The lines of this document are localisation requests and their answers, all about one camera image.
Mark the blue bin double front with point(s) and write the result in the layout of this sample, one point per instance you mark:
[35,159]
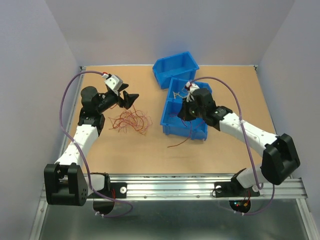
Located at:
[171,124]

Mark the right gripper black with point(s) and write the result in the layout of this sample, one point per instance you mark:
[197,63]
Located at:
[183,112]

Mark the aluminium rail frame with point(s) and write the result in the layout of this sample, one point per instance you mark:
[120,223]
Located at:
[169,181]

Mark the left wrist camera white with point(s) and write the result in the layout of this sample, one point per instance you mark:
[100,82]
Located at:
[112,82]

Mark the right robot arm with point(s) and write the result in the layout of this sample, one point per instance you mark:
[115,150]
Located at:
[279,155]

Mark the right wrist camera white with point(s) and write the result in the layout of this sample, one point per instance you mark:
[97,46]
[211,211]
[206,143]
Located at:
[190,88]

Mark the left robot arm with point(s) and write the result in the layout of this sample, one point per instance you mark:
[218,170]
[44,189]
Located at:
[65,182]

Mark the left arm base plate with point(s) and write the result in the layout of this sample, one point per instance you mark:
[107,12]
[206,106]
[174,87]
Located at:
[110,202]

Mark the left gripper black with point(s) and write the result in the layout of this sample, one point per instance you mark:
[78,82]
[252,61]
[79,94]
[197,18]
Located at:
[129,99]

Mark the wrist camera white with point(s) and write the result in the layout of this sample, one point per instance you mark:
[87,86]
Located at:
[190,88]
[112,82]

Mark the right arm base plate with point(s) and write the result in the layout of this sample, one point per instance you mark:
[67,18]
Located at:
[239,197]

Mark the blue bin rear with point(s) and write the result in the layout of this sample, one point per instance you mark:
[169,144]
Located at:
[181,66]

